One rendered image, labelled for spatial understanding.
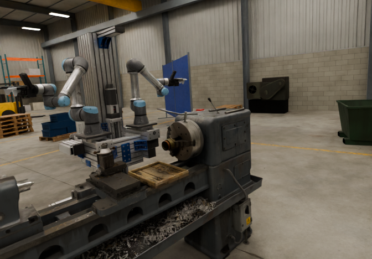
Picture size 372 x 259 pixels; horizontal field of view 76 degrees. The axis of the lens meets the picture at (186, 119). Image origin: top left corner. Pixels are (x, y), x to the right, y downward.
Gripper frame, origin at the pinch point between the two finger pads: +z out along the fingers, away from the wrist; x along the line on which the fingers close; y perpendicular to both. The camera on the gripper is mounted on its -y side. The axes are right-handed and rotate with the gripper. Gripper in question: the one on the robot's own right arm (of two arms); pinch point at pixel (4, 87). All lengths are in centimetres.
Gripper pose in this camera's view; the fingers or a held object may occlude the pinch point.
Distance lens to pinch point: 192.2
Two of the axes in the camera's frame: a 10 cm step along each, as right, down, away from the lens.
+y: -0.6, 9.8, 2.1
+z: -3.9, 1.7, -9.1
